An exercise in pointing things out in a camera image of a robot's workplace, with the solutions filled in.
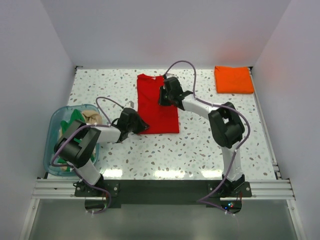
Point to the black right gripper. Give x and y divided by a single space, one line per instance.
162 101

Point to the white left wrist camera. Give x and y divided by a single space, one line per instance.
129 104

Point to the red t shirt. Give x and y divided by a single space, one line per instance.
161 119

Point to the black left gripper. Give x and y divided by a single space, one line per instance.
142 125

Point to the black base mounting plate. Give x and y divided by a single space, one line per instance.
113 194

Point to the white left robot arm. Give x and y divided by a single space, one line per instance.
77 144

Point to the clear blue plastic bin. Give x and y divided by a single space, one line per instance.
53 135

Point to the aluminium frame rail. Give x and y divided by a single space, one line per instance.
62 188

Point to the green t shirt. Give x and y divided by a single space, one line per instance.
64 125

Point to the beige t shirt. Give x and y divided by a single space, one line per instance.
93 118

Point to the folded orange t shirt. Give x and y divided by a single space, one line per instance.
233 80

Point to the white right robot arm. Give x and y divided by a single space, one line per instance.
226 127

